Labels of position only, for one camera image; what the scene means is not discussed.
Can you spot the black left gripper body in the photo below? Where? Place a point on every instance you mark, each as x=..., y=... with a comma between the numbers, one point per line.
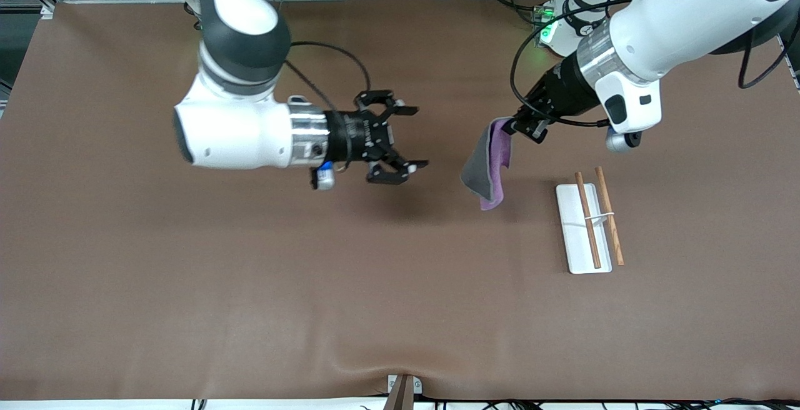
x=558, y=95

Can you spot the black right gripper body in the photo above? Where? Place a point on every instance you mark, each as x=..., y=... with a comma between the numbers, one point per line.
x=351, y=136

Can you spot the grey and purple towel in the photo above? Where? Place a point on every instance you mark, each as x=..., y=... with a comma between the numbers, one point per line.
x=481, y=172

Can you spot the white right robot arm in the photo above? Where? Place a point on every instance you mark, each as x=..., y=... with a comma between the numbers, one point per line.
x=237, y=135

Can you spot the white towel rack base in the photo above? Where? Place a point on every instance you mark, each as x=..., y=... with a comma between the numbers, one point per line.
x=572, y=229

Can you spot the darker wooden rack rod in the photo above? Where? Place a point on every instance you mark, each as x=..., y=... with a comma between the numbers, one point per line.
x=592, y=241

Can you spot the light wooden rack rod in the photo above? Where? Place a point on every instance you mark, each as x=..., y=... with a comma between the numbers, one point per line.
x=615, y=241

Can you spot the brown table cover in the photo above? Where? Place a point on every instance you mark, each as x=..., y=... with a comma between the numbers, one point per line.
x=375, y=272

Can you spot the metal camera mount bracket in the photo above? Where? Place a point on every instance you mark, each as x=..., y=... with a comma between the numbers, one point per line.
x=403, y=394

